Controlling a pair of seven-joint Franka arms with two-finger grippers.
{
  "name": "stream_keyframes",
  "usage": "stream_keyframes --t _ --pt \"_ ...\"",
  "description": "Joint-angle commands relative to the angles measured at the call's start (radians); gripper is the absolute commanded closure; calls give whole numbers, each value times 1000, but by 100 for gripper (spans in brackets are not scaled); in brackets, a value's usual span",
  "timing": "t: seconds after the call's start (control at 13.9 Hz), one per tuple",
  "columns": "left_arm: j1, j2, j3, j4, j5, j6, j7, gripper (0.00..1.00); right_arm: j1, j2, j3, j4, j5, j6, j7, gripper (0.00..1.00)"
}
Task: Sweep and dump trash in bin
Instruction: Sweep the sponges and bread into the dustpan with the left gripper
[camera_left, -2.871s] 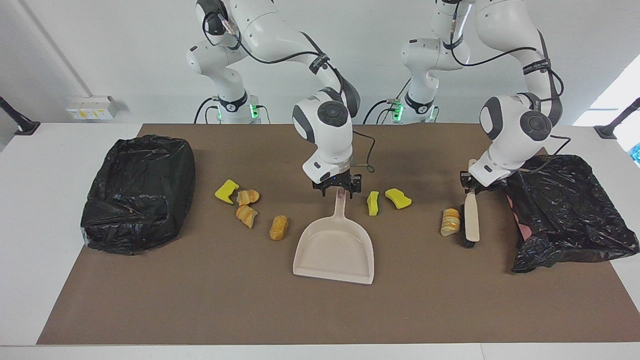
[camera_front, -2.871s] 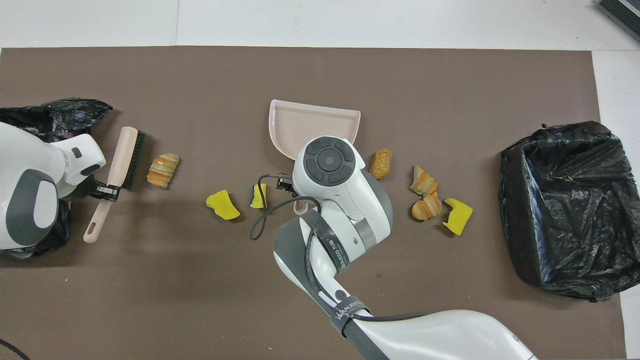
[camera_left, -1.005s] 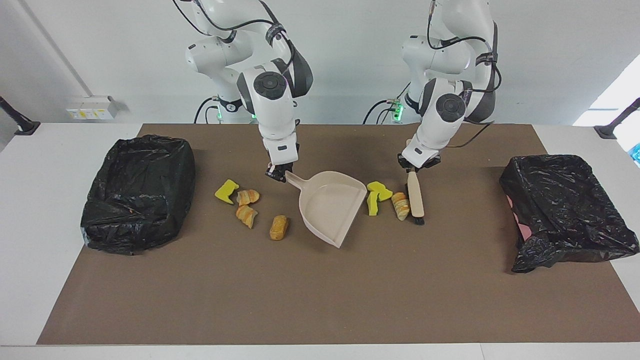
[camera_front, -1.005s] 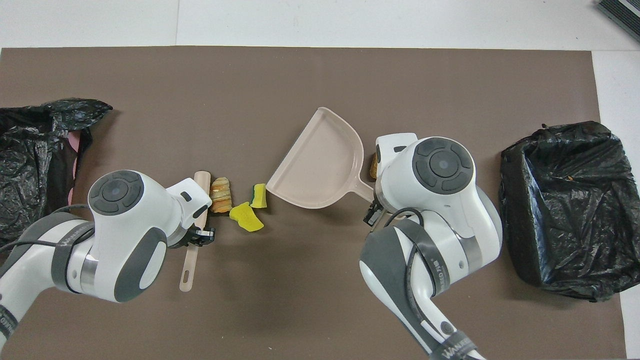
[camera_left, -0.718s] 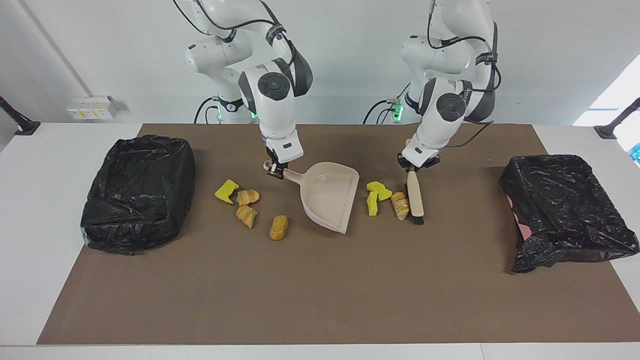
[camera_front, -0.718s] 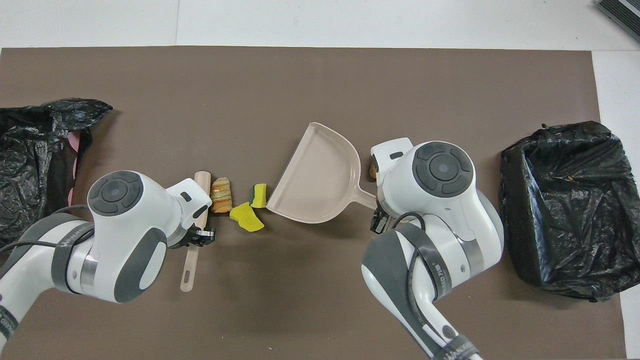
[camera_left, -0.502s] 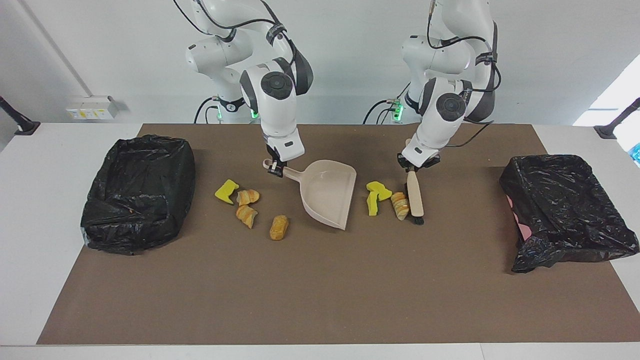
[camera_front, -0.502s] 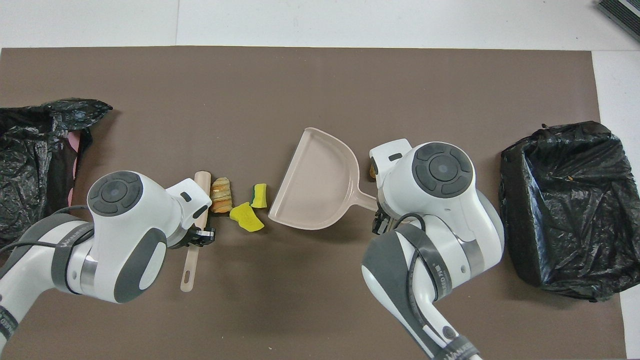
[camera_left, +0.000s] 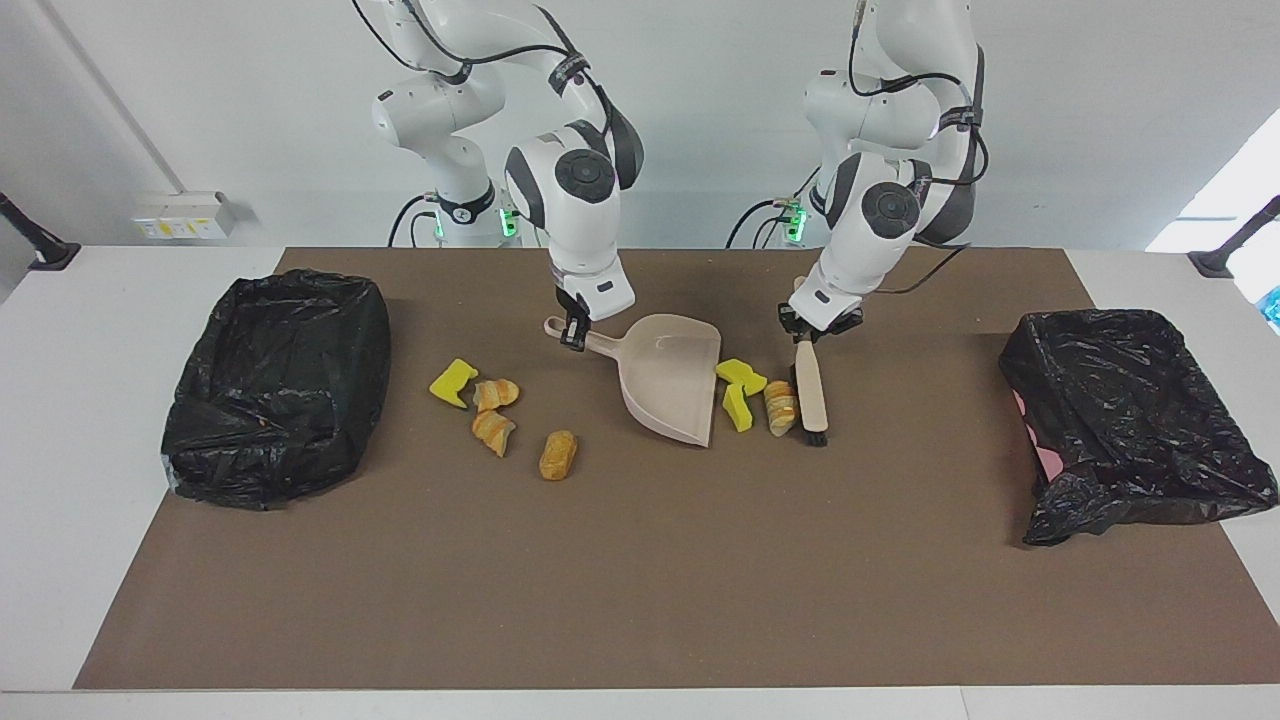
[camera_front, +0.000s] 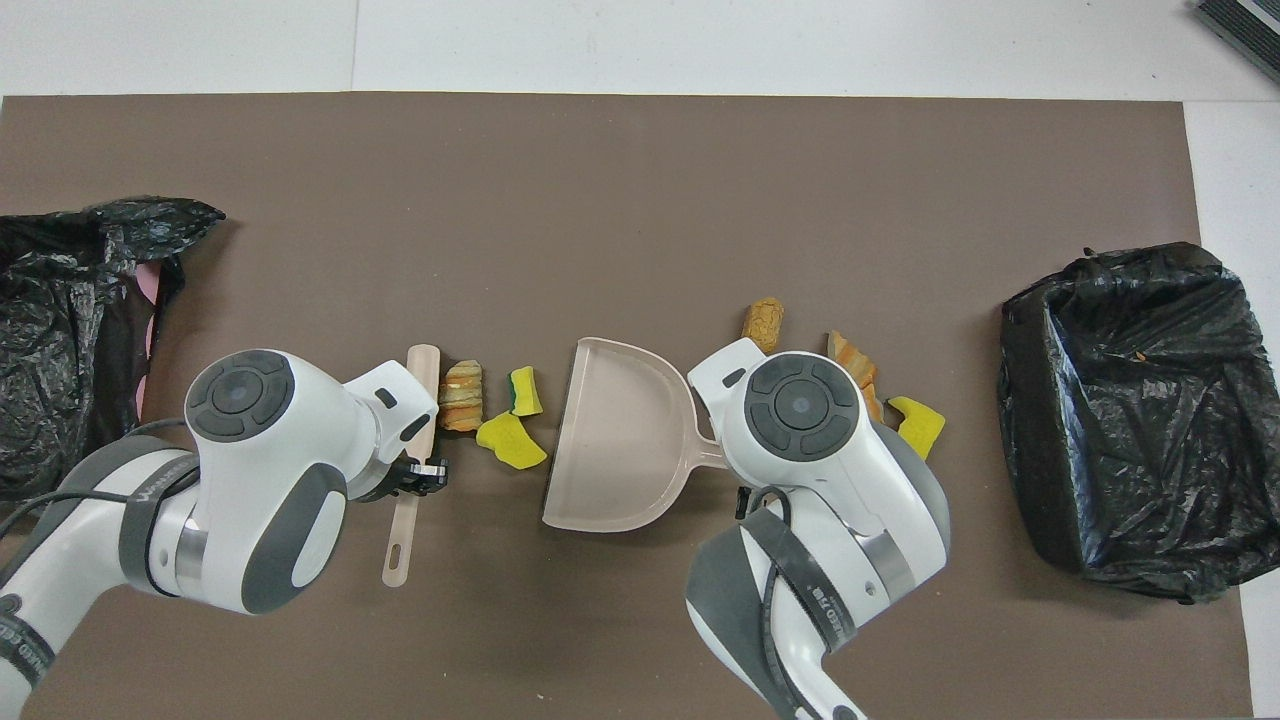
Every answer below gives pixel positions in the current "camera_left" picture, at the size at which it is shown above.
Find beige hand brush black bristles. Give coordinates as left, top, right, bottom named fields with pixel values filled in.
left=790, top=278, right=830, bottom=447

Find large yellow sponge piece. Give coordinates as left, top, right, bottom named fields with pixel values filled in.
left=715, top=358, right=769, bottom=396

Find pale sliced bread loaf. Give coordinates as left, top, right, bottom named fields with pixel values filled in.
left=764, top=380, right=799, bottom=438

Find beige plastic dustpan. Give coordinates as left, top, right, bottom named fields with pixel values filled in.
left=543, top=313, right=723, bottom=449

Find golden brown bread roll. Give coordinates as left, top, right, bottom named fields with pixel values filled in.
left=538, top=430, right=579, bottom=482

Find notched yellow sponge piece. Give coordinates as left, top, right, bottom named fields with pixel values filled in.
left=429, top=358, right=480, bottom=410

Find bin lined with black bag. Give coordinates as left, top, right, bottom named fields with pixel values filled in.
left=160, top=268, right=393, bottom=511

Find pink bin with black bag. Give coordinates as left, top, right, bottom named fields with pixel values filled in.
left=998, top=308, right=1280, bottom=547

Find brown table mat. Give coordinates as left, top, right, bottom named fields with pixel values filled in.
left=72, top=247, right=1280, bottom=691

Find black left base cable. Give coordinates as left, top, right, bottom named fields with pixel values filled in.
left=726, top=170, right=826, bottom=249

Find black base cable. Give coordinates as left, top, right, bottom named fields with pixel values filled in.
left=388, top=193, right=441, bottom=248
left=726, top=170, right=826, bottom=249

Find black right base cable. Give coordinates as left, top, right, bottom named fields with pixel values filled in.
left=388, top=193, right=441, bottom=248

